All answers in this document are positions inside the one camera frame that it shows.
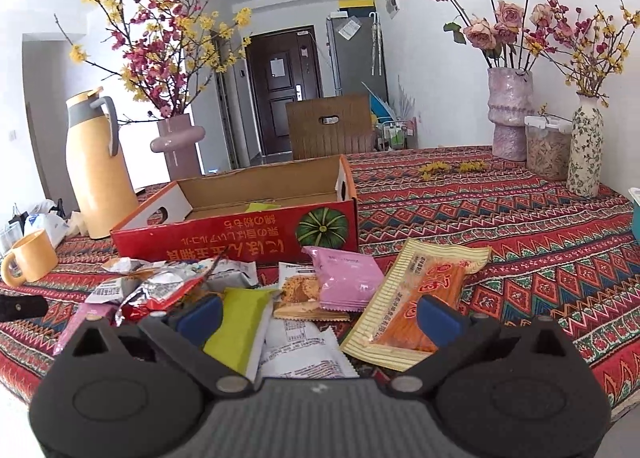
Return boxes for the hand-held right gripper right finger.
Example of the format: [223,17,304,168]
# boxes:
[391,294,568,396]

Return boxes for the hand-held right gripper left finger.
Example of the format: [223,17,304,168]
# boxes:
[72,295,255,396]

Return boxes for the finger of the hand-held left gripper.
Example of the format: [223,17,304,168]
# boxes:
[0,295,49,323]

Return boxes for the green snack packet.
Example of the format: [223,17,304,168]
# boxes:
[202,287,283,379]

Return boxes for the orange yellow-bordered snack packet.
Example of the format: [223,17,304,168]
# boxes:
[340,238,493,373]

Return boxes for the white silver snack packet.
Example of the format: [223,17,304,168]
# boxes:
[202,259,261,295]

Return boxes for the red snack packet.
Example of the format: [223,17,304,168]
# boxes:
[114,272,223,326]

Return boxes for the red cardboard box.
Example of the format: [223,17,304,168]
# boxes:
[110,154,360,266]

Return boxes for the silver brown snack packet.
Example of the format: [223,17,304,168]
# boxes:
[102,257,151,275]

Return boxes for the cookie picture snack packet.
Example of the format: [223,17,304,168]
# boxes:
[272,262,351,323]

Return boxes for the white printed snack packet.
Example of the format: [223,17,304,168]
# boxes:
[257,318,361,380]

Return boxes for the yellow mug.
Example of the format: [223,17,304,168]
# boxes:
[0,229,60,288]

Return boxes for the light pink snack packet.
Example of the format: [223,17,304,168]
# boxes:
[52,302,121,356]

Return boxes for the crumpled silver snack packet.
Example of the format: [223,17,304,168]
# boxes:
[84,277,132,306]

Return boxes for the white plastic bag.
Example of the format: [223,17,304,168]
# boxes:
[22,199,71,245]

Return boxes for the yellow thermos jug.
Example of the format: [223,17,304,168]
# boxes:
[65,87,141,240]

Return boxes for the fallen yellow petals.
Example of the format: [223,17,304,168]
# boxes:
[417,160,488,181]

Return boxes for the mauve glass vase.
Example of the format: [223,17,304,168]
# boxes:
[151,114,207,182]

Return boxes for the small storage cart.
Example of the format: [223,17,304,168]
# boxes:
[375,115,421,151]

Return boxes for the clear storage jar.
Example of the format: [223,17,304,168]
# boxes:
[524,114,573,182]

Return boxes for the wooden chair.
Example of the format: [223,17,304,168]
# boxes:
[285,94,376,161]

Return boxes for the textured pink vase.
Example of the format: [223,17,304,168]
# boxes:
[487,67,536,162]

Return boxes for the teal container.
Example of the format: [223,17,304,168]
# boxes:
[627,188,640,246]

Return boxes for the floral ceramic vase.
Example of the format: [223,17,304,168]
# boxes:
[566,92,606,199]

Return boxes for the dark entrance door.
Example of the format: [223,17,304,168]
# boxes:
[245,27,326,156]

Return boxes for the grey refrigerator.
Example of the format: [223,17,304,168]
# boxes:
[326,13,390,99]

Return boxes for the white folded umbrella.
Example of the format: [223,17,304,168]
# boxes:
[369,12,383,76]

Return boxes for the dried pink roses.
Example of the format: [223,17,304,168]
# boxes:
[416,0,566,71]

